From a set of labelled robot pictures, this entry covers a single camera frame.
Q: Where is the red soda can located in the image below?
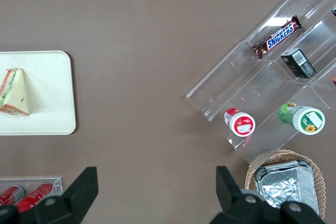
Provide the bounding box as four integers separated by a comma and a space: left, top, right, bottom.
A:
16, 181, 56, 213
0, 185, 26, 207

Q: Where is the cream plastic tray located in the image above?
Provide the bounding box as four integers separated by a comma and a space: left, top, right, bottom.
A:
0, 50, 77, 136

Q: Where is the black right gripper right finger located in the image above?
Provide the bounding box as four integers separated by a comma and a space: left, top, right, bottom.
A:
212, 165, 327, 224

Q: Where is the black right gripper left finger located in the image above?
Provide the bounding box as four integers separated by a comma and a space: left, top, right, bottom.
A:
0, 166, 99, 224

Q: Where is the light wicker basket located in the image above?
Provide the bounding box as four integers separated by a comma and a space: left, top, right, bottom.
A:
244, 149, 327, 220

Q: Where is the Snickers chocolate bar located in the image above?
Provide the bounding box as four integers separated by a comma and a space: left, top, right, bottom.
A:
251, 15, 303, 60

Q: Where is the small black box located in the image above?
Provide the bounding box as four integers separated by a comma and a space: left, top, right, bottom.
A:
279, 47, 317, 79

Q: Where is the clear acrylic bottle rack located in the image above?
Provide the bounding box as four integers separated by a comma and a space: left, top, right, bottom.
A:
0, 176, 64, 206

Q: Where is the triangle sandwich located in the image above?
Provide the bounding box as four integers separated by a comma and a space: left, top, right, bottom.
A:
0, 67, 31, 118

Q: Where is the clear acrylic step rack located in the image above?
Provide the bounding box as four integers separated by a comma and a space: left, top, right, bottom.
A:
185, 0, 336, 166

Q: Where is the green yogurt cup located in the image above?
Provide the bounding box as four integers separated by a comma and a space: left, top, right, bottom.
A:
277, 102, 327, 136

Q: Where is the silver foil container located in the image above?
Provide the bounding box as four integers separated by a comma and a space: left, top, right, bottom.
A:
253, 159, 320, 216

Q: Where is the red yogurt cup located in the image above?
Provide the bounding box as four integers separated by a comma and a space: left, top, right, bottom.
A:
223, 107, 257, 137

